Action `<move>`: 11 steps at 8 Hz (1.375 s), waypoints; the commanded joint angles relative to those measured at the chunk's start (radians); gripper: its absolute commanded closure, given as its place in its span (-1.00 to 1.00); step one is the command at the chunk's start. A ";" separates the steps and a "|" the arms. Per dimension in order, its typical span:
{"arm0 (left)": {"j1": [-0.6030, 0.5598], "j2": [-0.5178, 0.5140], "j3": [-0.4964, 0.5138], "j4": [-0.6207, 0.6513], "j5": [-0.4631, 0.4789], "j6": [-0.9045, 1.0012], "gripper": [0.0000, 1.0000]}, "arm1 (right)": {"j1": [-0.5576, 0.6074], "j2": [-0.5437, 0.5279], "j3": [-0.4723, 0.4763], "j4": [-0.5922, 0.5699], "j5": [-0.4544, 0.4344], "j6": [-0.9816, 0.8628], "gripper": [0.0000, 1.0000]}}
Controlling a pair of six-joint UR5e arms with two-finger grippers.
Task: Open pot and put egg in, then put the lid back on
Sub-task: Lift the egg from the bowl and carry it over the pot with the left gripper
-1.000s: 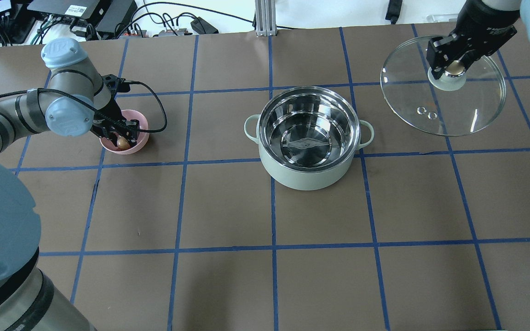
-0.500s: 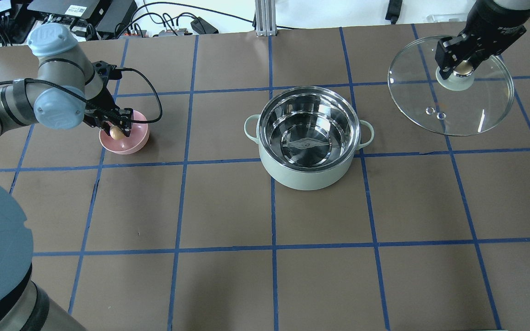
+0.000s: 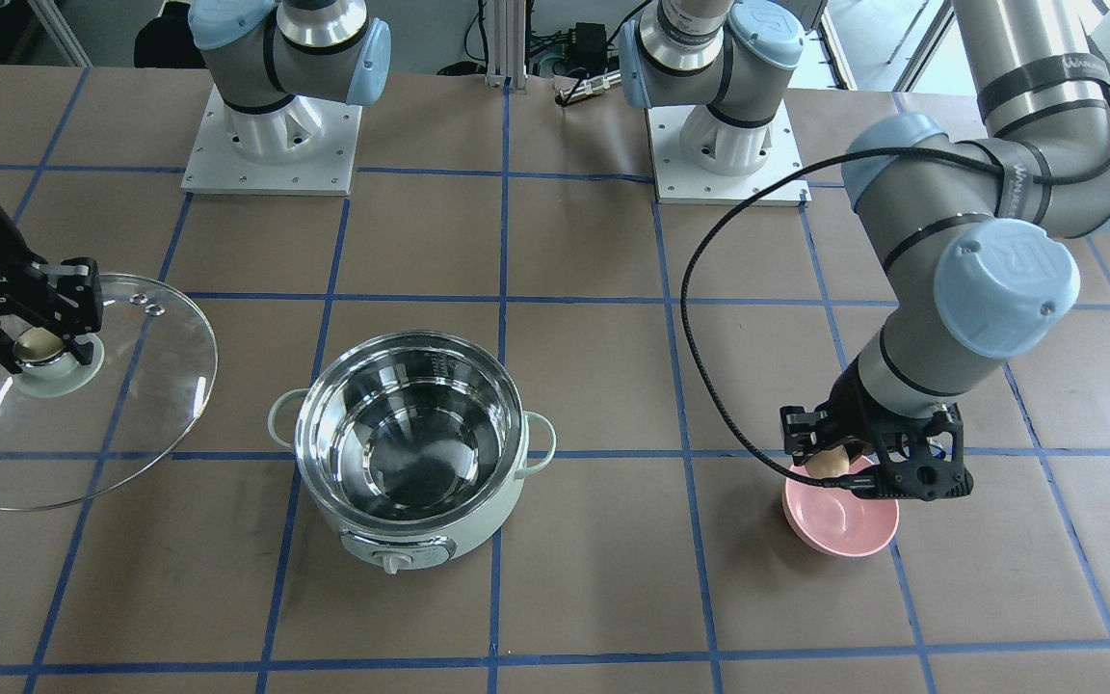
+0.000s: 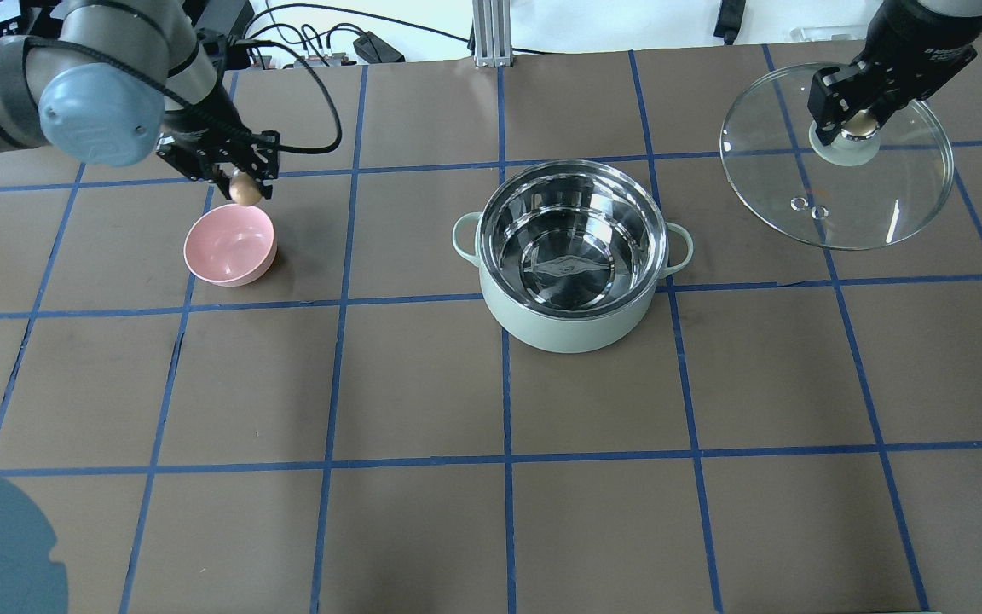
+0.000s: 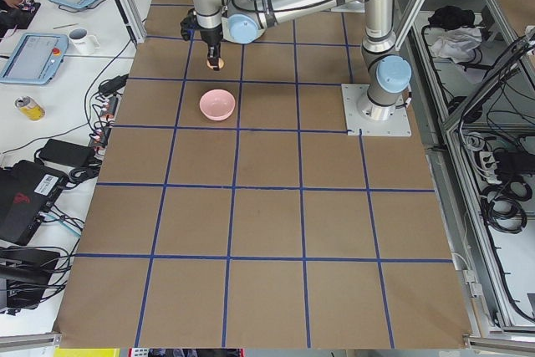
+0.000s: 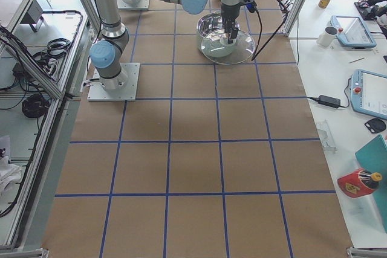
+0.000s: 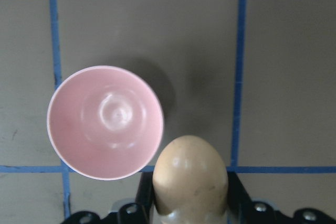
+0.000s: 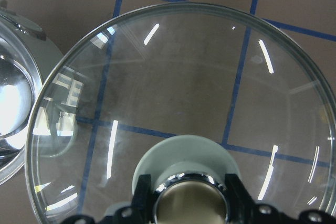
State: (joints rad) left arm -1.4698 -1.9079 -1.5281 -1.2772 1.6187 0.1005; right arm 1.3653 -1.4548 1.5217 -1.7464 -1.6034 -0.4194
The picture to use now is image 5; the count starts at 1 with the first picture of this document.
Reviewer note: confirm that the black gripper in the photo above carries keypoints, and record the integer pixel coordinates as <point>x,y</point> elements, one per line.
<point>210,36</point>

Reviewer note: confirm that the brown egg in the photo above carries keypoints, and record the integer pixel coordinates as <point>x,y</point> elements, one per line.
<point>222,64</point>

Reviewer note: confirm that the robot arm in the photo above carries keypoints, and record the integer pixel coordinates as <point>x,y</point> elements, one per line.
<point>243,21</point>

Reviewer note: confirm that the pink bowl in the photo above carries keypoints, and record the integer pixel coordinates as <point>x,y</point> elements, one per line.
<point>217,104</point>

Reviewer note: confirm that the power strip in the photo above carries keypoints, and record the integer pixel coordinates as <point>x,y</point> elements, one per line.
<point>105,109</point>

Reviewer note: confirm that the white mug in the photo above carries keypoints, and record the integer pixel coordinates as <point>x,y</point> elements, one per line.
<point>84,42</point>

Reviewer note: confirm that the black power adapter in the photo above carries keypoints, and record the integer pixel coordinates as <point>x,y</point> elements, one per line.
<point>65,154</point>

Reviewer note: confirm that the teach pendant near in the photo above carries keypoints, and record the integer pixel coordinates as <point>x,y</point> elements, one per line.
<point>36,59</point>

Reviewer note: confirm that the yellow drink can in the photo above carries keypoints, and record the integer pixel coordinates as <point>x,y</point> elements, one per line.
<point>30,108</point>

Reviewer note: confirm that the black cloth bundle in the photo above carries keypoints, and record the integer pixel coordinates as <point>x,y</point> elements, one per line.
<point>452,17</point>

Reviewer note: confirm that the white cloth bundle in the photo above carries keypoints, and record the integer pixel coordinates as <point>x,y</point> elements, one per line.
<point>458,45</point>

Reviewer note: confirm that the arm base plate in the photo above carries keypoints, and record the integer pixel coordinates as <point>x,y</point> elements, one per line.
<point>364,118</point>

